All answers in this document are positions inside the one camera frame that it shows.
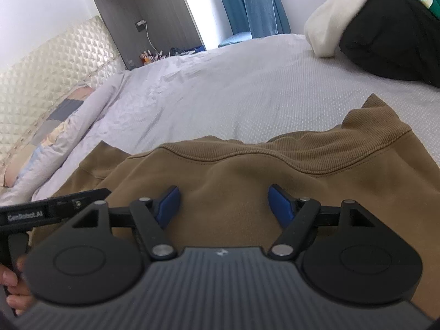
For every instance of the patchwork pillow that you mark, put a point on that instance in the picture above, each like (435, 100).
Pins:
(51, 127)

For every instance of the black garment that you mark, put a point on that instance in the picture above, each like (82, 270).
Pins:
(388, 34)

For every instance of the cream quilted headboard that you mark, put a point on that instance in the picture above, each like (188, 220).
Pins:
(44, 75)

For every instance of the person's left hand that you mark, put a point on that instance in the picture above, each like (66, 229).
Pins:
(20, 292)

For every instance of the blue tray with small bottles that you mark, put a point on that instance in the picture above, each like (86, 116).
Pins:
(172, 53)

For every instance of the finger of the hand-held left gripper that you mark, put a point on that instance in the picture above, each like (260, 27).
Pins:
(75, 201)

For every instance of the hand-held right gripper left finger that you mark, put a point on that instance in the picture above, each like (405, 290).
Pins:
(168, 208)

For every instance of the wall socket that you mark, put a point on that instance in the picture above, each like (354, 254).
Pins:
(140, 25)

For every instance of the grey white wardrobe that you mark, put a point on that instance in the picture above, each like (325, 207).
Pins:
(137, 0)

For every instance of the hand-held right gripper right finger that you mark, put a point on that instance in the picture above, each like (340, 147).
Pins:
(282, 208)

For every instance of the white grey striped sweater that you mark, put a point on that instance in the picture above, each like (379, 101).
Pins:
(330, 20)

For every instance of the brown hoodie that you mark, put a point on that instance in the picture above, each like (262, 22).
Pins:
(240, 172)

